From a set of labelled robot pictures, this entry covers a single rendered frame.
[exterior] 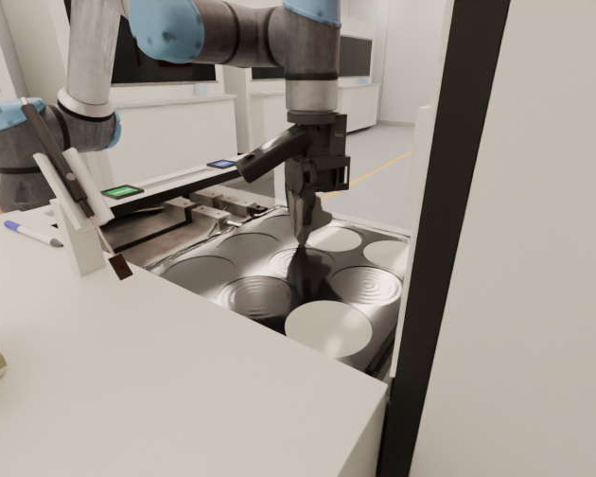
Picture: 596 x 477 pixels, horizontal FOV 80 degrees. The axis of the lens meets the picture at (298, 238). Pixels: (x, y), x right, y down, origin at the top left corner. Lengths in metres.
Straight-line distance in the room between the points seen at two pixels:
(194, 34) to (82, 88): 0.53
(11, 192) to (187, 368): 0.76
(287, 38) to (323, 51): 0.05
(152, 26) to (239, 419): 0.40
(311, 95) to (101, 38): 0.53
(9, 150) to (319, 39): 0.70
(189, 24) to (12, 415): 0.39
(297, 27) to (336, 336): 0.38
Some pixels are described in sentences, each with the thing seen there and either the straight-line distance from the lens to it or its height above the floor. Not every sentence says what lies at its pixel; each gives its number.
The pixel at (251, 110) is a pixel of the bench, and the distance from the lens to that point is 5.19.
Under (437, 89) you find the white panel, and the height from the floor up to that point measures 1.16.
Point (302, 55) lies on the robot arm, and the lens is 0.51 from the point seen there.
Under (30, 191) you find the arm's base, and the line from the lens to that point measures 0.98.
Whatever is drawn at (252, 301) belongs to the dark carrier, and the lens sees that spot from 0.47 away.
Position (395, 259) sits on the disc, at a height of 0.90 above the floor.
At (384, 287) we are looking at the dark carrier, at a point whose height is 0.90.
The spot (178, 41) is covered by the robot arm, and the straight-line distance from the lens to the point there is 0.47.
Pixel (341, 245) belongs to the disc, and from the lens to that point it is 0.61.
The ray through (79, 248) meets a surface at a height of 1.00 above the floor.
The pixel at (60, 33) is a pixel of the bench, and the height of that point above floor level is 1.43.
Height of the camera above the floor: 1.17
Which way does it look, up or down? 25 degrees down
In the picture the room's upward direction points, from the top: straight up
